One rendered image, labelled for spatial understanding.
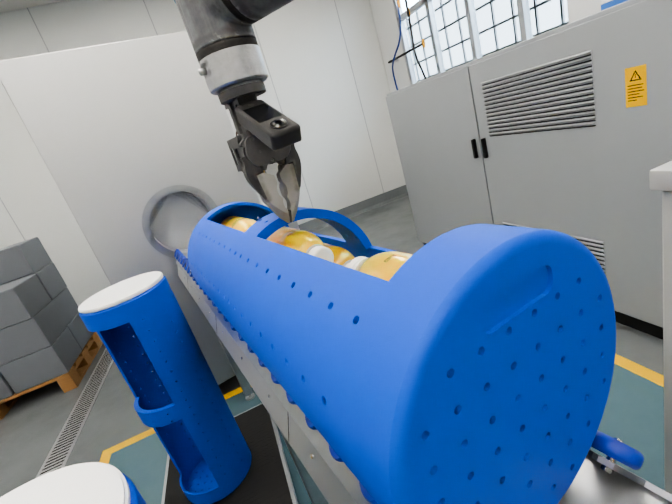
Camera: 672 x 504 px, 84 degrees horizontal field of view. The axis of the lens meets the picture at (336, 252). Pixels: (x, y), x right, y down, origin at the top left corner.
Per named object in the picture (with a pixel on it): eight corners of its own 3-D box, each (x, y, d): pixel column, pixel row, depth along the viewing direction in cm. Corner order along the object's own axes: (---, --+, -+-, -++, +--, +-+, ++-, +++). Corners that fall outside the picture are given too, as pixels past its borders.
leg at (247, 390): (253, 392, 226) (213, 304, 207) (256, 397, 222) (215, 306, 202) (244, 397, 224) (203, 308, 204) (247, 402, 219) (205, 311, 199)
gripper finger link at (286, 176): (295, 213, 66) (278, 163, 63) (310, 215, 61) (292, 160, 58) (280, 220, 65) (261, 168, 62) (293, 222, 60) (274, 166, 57)
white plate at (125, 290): (109, 283, 143) (110, 285, 143) (57, 319, 117) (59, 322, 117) (174, 264, 140) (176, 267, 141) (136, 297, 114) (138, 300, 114)
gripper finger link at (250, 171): (280, 193, 60) (261, 140, 57) (284, 193, 58) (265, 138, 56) (254, 203, 58) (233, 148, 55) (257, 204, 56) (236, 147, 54)
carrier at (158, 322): (200, 451, 171) (174, 512, 145) (110, 285, 144) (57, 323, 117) (258, 438, 168) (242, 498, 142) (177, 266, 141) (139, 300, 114)
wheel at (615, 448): (658, 459, 36) (651, 479, 36) (618, 440, 40) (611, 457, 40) (619, 438, 36) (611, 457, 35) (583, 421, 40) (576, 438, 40)
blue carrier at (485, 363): (298, 277, 116) (270, 188, 107) (623, 436, 41) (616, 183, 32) (209, 317, 104) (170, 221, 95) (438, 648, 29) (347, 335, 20)
